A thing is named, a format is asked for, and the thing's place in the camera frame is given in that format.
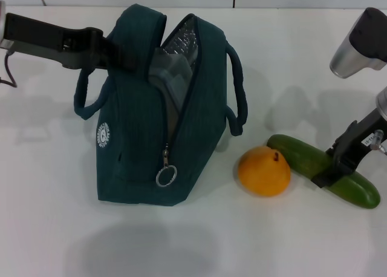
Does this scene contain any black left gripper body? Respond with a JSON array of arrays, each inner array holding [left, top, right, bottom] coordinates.
[[4, 13, 106, 69]]

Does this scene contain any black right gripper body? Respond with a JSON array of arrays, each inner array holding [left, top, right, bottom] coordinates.
[[325, 109, 387, 171]]

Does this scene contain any green cucumber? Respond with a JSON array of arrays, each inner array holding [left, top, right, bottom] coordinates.
[[266, 134, 381, 210]]

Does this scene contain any orange pear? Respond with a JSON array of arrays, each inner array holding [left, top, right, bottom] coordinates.
[[238, 146, 291, 198]]

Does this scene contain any dark teal insulated lunch bag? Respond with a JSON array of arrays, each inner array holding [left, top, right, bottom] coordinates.
[[74, 4, 249, 208]]

